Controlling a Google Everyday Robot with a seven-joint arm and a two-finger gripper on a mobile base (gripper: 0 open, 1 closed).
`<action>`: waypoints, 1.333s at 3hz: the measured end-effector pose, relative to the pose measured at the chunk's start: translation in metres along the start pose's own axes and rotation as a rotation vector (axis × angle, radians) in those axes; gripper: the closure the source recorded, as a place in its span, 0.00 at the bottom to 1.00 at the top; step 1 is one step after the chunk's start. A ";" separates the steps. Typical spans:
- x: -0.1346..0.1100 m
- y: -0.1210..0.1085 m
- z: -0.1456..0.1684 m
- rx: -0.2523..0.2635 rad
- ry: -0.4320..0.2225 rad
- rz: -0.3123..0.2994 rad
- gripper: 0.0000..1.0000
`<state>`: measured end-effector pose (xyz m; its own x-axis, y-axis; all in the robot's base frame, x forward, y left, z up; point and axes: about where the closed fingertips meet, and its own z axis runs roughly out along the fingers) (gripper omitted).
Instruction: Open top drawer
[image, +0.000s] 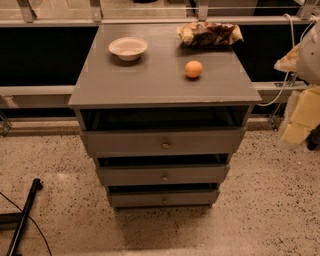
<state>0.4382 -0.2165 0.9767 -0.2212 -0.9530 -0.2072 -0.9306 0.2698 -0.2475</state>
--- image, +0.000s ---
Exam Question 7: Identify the grey bottom drawer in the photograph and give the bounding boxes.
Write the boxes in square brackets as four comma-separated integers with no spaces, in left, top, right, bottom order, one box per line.
[108,189,219,208]

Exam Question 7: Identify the orange fruit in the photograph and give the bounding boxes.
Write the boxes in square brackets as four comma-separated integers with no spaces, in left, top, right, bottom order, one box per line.
[184,61,203,79]

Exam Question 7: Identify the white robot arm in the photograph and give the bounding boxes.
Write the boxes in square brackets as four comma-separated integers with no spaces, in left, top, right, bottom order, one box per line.
[274,22,320,145]

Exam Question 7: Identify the grey drawer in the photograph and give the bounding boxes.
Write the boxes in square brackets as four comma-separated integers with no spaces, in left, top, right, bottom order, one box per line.
[96,164,230,186]
[81,128,245,158]
[108,189,219,208]

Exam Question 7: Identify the white bowl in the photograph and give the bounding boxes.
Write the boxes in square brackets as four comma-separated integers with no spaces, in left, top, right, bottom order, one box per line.
[109,37,148,62]

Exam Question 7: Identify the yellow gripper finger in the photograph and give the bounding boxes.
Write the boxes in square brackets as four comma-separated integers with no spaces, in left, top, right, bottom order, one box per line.
[279,85,320,146]
[274,44,301,72]

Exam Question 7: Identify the grey drawer cabinet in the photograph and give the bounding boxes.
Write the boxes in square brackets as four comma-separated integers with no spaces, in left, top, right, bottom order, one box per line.
[69,24,261,197]

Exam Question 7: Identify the black floor cable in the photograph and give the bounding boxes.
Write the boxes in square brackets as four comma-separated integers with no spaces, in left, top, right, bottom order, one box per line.
[0,191,53,256]

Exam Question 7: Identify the crumpled chip bag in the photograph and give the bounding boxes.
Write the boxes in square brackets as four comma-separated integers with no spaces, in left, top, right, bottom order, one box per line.
[176,22,243,47]

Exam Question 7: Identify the metal railing frame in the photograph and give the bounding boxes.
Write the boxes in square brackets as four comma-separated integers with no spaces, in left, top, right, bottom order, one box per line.
[0,0,320,138]

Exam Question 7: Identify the white hanging cable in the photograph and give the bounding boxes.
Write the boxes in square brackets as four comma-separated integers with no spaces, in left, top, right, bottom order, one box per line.
[255,13,320,108]

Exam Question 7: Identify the grey top drawer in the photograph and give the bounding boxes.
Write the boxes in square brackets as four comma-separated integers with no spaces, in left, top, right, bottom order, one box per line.
[81,128,245,158]

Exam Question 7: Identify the grey middle drawer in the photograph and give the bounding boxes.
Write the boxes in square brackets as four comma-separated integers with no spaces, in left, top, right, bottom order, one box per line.
[96,164,230,186]

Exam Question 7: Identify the black stand leg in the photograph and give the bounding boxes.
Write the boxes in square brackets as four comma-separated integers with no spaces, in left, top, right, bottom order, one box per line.
[0,178,43,256]

